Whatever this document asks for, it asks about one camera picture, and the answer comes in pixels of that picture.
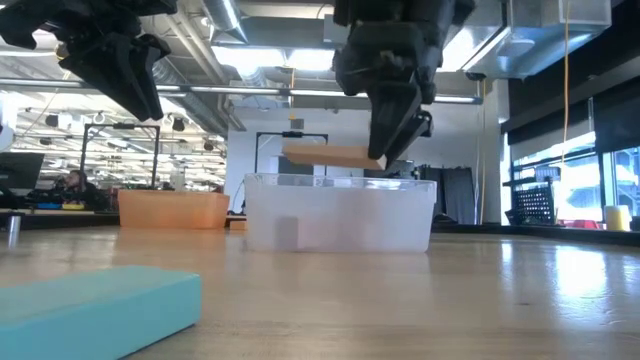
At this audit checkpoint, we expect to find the long ceiling light strip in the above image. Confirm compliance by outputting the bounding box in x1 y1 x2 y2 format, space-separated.
154 83 484 105

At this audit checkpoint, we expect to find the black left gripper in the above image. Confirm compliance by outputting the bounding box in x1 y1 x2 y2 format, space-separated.
0 0 179 123

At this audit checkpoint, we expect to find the round silver air duct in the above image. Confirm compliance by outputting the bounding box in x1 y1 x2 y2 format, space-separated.
202 0 251 46

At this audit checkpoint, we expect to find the orange plastic bin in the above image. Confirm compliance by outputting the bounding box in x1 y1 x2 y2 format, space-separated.
118 189 231 231

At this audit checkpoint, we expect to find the black gantry frame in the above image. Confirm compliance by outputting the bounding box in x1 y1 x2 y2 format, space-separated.
79 122 161 190
253 131 330 176

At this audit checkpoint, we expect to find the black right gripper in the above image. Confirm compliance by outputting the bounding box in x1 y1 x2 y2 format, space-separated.
332 0 476 166

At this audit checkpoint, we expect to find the black curtain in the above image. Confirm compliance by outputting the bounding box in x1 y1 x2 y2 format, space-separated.
418 164 476 225

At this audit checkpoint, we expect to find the black monitor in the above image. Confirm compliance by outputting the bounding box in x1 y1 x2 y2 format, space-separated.
0 151 46 191

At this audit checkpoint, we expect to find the long natural wood block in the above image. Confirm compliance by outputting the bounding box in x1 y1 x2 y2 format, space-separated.
282 144 389 172

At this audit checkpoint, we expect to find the black aluminium rig frame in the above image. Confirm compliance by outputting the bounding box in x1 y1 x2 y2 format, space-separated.
0 208 640 247

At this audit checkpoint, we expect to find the silver metal post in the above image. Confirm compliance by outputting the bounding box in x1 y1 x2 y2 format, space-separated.
7 213 22 249

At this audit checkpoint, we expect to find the yellow cylinder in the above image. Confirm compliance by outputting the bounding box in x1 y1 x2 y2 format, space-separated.
603 204 632 232

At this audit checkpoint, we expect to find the teal block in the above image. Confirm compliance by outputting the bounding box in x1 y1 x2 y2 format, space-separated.
0 264 204 360

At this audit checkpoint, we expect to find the grey ceiling box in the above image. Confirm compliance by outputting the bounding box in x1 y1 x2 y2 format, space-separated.
322 13 351 46

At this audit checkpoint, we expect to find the clear plastic bin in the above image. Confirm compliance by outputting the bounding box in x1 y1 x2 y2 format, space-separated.
243 172 439 254

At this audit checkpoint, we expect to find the black perforated crate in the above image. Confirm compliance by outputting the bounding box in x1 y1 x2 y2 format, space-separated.
504 177 557 226

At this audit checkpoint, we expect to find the person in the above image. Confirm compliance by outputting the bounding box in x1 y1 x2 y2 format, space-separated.
59 169 110 212

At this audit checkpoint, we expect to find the rectangular silver air duct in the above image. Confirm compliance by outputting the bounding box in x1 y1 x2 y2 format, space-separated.
434 0 614 81

